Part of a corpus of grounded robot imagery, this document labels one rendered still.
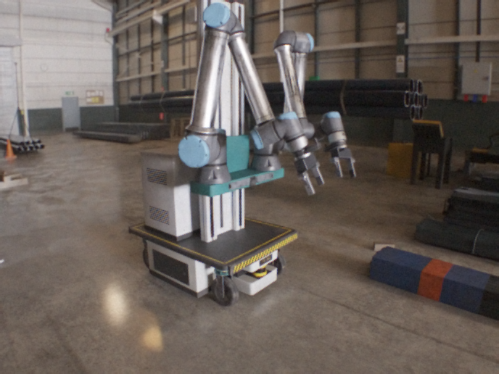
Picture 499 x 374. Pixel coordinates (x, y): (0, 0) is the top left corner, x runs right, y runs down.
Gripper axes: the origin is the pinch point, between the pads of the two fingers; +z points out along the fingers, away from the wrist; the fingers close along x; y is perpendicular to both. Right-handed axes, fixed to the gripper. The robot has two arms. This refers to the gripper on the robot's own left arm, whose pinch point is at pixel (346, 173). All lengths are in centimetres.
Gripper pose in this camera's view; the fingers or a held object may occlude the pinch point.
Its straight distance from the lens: 183.4
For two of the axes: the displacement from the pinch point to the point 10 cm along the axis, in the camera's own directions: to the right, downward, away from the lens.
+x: 7.4, -0.4, 6.8
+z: 1.9, 9.7, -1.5
